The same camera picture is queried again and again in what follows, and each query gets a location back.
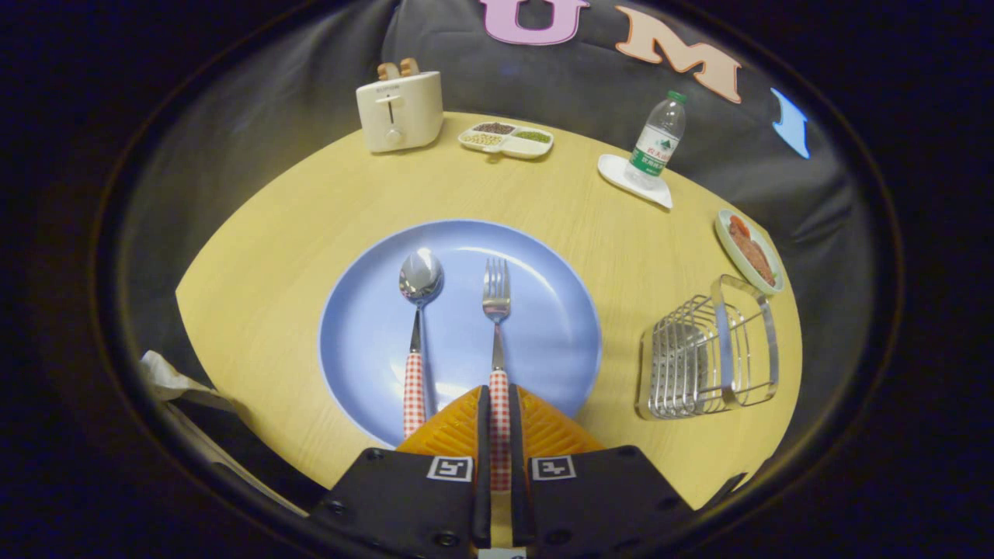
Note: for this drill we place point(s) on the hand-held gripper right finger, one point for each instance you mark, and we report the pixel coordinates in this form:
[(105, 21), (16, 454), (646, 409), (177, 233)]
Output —
[(598, 505)]

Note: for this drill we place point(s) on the cream toaster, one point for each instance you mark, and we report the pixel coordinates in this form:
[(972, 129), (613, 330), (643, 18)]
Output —
[(400, 112)]

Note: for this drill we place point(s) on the clear water bottle green cap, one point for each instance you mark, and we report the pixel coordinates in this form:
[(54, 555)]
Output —
[(657, 144)]

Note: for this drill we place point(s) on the pale green plate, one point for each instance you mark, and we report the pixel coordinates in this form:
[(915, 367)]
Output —
[(734, 256)]

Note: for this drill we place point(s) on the white square coaster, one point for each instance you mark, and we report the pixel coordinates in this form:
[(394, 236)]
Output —
[(613, 171)]

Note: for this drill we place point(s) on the white crumpled paper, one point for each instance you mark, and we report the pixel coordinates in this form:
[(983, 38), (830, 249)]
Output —
[(167, 376)]

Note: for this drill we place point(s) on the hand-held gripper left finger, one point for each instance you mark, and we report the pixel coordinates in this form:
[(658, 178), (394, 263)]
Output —
[(419, 505)]

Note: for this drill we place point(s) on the sliced meat serving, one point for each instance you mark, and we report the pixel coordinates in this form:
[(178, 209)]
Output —
[(753, 252)]

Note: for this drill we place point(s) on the white divided dish with grains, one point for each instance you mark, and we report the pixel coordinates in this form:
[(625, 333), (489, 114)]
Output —
[(506, 140)]

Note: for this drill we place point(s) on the black backdrop cloth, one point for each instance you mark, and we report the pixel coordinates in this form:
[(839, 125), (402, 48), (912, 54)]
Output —
[(272, 116)]

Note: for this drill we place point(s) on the blue round plate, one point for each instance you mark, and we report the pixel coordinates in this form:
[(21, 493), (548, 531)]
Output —
[(543, 334)]

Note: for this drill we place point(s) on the toast slice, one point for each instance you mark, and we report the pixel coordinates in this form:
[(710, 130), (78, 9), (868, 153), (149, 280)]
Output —
[(409, 66), (387, 71)]

